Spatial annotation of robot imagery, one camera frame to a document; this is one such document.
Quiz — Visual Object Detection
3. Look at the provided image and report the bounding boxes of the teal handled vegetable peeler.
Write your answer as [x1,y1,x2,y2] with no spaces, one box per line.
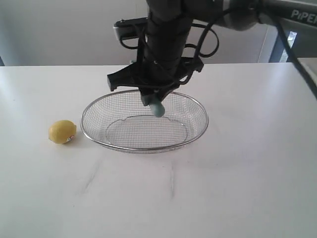
[137,71,165,118]

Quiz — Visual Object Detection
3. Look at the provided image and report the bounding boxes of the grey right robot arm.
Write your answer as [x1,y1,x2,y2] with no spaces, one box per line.
[107,0,317,106]

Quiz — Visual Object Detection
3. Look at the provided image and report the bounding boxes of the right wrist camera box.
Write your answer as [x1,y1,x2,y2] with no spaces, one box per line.
[113,17,148,40]

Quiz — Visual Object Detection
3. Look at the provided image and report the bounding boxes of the oval steel mesh basket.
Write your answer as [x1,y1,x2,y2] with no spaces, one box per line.
[80,89,209,154]

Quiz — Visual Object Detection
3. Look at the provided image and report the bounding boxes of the white cabinet doors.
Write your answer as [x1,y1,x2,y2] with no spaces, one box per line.
[0,0,277,66]

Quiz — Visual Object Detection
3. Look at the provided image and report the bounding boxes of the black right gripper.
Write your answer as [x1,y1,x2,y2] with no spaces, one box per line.
[107,14,204,106]

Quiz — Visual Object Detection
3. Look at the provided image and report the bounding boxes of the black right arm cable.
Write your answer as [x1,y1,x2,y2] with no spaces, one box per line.
[118,0,317,100]

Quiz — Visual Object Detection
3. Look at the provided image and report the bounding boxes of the yellow lemon with sticker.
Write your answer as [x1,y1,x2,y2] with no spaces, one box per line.
[49,120,77,144]

